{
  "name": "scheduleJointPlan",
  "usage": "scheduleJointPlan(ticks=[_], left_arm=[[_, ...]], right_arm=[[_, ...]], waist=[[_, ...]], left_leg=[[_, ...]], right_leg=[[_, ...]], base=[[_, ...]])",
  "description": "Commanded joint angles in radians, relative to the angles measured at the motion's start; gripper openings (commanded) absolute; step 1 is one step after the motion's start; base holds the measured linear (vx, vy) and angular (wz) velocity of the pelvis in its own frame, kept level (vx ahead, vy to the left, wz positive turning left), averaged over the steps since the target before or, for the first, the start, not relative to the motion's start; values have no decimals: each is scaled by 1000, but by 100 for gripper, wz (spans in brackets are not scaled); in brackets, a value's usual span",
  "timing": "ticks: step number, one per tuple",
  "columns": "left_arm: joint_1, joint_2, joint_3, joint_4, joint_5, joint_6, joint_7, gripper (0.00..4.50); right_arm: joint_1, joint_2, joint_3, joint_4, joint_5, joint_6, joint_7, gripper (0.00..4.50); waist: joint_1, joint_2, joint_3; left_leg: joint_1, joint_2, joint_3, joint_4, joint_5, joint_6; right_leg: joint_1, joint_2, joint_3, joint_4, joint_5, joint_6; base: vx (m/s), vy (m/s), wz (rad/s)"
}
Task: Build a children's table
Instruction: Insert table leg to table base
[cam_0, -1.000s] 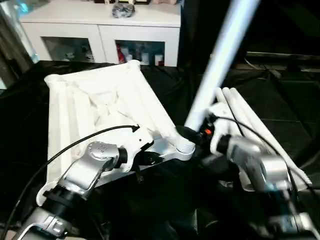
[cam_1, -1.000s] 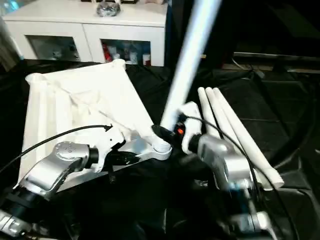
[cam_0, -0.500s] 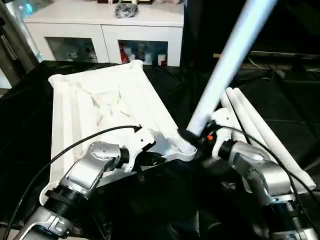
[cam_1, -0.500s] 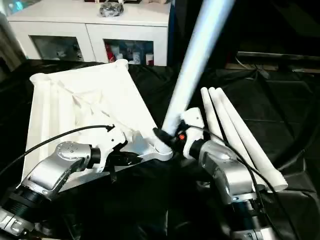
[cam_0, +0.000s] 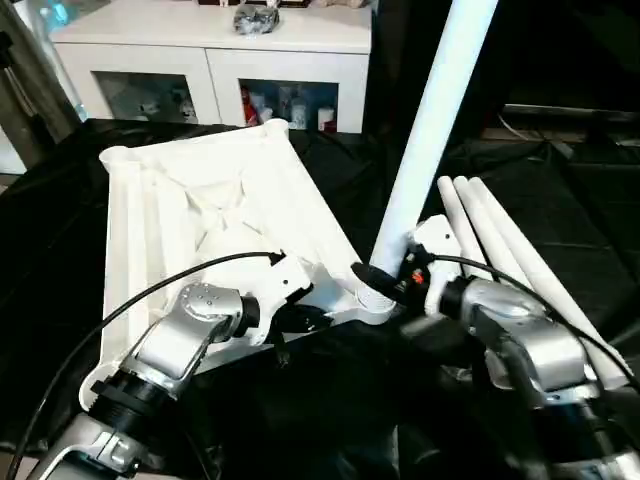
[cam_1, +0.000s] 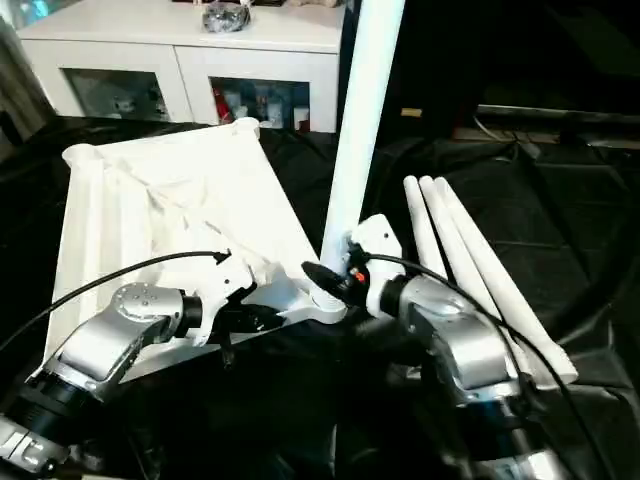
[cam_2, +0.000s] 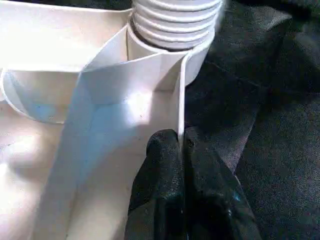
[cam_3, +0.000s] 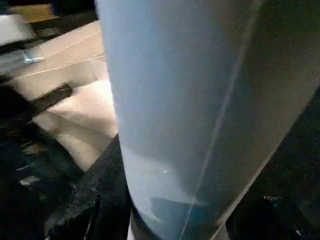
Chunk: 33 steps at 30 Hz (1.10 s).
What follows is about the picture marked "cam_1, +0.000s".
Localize white glass-door cabinet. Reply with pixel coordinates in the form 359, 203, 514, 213
16, 0, 347, 135

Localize black television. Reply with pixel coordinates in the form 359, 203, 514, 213
474, 0, 640, 120

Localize black left wrist camera cable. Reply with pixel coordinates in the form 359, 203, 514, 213
0, 248, 235, 352

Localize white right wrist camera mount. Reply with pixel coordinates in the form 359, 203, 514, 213
348, 213, 407, 320

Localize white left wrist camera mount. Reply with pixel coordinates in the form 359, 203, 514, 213
191, 251, 260, 350

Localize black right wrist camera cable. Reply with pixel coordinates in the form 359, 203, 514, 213
366, 252, 604, 480

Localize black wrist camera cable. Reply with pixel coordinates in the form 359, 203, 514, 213
0, 248, 235, 352
366, 252, 604, 480

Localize shiny crumpled plastic bundle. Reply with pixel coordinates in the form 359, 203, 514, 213
201, 1, 252, 35

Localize white plastic table leg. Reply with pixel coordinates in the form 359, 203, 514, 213
318, 0, 407, 310
402, 175, 450, 280
432, 176, 581, 390
417, 175, 539, 381

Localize black plastic mat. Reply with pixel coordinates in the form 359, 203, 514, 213
0, 112, 640, 480

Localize red white bottle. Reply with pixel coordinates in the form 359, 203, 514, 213
211, 86, 230, 127

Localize black case with label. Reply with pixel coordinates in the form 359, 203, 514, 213
344, 0, 479, 147

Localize white plastic table top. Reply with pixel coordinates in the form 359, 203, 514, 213
43, 117, 350, 385

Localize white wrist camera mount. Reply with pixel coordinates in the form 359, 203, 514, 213
348, 213, 407, 320
191, 251, 260, 350

